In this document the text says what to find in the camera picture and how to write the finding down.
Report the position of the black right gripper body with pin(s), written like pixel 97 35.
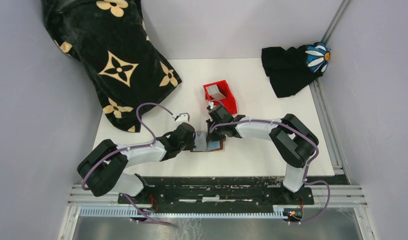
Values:
pixel 219 130

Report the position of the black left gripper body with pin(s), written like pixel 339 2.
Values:
pixel 187 146

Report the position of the silver credit card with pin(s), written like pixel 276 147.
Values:
pixel 200 141

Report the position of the red plastic bin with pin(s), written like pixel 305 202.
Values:
pixel 229 103

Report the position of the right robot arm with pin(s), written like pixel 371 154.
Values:
pixel 296 144

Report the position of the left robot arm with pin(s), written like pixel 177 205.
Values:
pixel 102 171

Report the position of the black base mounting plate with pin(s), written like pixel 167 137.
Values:
pixel 218 195

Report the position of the black cloth with daisy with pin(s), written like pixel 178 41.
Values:
pixel 290 70

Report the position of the black blanket with beige flowers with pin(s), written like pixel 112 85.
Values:
pixel 109 39

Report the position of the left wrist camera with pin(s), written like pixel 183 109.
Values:
pixel 182 117

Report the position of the aluminium rail frame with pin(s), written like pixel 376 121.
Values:
pixel 330 208

